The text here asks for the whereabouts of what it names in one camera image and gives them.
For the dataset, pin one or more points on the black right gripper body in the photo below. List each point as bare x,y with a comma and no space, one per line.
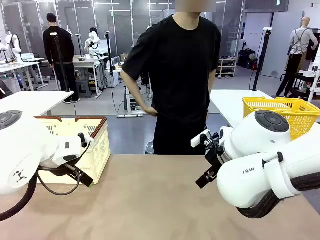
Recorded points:
215,152

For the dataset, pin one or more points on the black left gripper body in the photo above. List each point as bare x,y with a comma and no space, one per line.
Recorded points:
73,170

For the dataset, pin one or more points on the person's left forearm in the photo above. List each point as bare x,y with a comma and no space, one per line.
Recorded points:
212,80

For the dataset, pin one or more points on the person's right forearm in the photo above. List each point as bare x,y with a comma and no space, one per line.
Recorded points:
136,96

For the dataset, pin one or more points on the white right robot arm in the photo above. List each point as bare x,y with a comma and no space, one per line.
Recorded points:
252,155

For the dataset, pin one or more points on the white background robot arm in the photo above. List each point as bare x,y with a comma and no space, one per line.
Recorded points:
93,42
15,45

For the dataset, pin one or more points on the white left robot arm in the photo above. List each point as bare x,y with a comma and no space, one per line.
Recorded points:
22,140

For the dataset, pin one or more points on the cream shopping basket brown rim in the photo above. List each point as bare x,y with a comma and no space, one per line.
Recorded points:
100,150

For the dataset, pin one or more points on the white table under yellow basket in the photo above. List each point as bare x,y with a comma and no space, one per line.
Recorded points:
225,105

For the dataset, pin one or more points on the yellow plastic shopping basket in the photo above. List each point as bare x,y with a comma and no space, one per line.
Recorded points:
297,112

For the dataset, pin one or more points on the person's right hand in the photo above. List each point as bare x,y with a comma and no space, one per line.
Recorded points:
151,111

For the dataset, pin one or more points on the dark grey step stool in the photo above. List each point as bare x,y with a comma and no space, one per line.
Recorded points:
83,88

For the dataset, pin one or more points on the person's black-clad body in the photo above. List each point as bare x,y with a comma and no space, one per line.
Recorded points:
180,75

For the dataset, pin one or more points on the white shoe rack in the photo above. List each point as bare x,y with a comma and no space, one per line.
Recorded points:
226,66

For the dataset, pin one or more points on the pile of dark bags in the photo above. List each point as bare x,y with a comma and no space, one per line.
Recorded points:
246,58

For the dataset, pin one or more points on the black tripod pole white head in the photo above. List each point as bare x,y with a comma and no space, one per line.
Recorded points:
261,57

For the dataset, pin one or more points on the thin black tripod pole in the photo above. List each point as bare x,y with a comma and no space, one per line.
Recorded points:
61,65

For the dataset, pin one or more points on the grey background workbench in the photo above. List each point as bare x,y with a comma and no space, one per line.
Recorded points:
86,62

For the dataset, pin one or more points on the background person in black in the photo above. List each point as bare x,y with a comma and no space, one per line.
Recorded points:
58,50

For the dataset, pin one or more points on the mannequin with grey apron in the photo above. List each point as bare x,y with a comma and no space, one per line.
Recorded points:
297,45

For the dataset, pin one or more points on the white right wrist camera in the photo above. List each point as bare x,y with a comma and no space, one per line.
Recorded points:
198,140

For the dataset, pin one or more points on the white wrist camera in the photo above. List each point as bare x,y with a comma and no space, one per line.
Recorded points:
198,140
88,142

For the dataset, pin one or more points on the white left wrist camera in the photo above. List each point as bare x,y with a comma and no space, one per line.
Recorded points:
88,142

